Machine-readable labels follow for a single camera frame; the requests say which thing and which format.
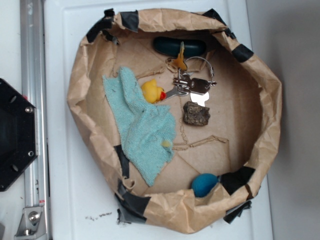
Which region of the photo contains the dark teal oval object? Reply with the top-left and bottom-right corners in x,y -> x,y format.
153,36 -> 207,58

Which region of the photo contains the silver metal corner bracket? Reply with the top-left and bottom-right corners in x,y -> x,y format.
14,206 -> 47,240

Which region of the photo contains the aluminium extrusion rail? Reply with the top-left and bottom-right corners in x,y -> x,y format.
19,0 -> 51,240

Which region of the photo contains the silver key bunch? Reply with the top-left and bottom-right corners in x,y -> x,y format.
162,56 -> 217,107

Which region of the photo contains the brown rough rock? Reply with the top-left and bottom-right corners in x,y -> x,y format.
183,101 -> 211,126

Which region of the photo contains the blue ball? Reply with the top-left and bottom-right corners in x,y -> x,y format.
191,173 -> 219,198

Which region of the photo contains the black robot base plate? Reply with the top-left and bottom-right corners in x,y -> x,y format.
0,79 -> 37,192

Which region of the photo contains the light blue terry cloth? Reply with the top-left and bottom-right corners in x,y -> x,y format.
103,67 -> 176,187

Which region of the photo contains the brown paper taped bin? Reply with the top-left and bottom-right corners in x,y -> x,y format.
67,8 -> 282,234

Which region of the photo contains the yellow rubber duck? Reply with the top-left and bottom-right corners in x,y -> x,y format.
141,79 -> 167,104

